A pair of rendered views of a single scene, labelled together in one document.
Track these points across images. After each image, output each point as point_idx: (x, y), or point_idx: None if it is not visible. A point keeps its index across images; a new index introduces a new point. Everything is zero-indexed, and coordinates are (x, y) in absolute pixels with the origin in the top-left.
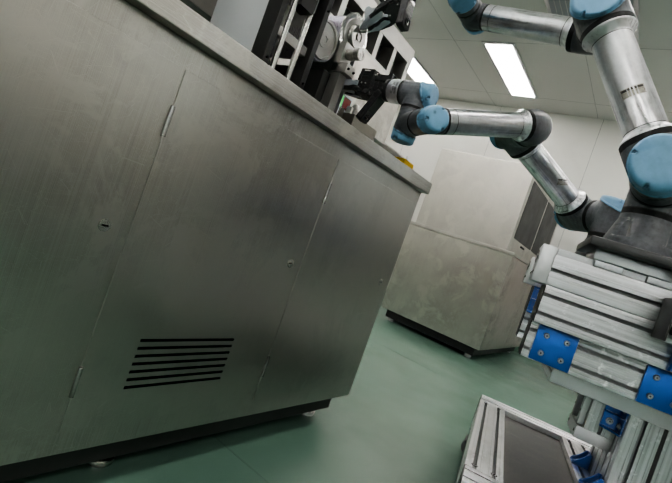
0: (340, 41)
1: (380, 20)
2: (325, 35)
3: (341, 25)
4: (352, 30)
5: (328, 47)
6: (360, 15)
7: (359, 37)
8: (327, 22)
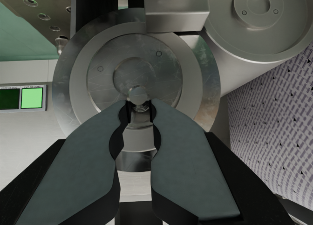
0: (201, 28)
1: (118, 177)
2: (265, 14)
3: (220, 78)
4: (182, 79)
5: None
6: (146, 169)
7: (131, 79)
8: (275, 53)
